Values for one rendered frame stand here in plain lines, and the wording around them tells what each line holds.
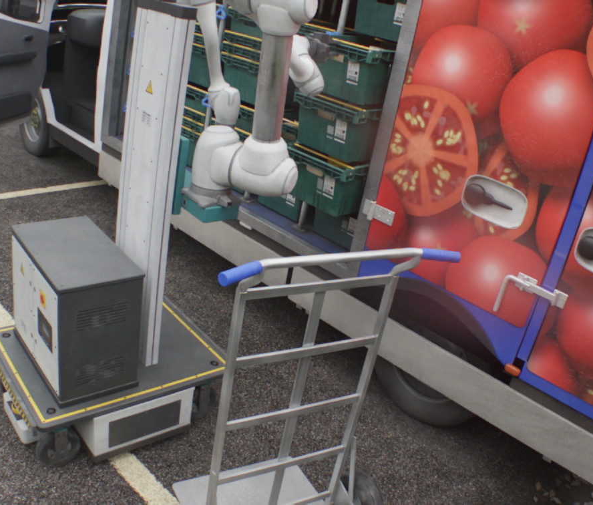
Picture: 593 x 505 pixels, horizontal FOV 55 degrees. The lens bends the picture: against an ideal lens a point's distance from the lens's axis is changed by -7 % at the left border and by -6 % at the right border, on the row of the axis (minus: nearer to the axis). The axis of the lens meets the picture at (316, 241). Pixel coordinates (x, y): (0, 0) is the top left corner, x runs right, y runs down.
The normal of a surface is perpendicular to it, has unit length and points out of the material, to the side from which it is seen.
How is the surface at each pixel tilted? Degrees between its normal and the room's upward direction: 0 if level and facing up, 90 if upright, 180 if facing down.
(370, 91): 90
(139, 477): 0
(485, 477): 0
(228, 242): 90
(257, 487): 0
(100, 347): 90
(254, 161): 95
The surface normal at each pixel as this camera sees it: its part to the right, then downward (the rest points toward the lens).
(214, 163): -0.29, 0.28
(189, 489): 0.19, -0.90
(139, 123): -0.73, 0.14
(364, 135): 0.72, 0.44
